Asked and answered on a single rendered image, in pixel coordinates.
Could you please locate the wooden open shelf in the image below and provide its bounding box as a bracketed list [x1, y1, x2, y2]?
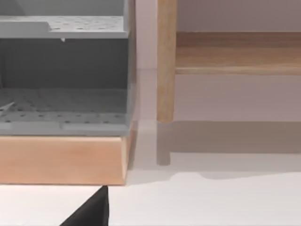
[156, 0, 301, 124]

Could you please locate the grey pierced drawer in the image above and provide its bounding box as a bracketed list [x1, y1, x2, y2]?
[0, 0, 137, 137]

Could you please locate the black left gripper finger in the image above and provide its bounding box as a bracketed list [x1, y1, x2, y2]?
[59, 185, 110, 226]

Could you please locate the pale wooden drawer front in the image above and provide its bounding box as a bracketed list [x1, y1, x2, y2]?
[0, 121, 138, 186]

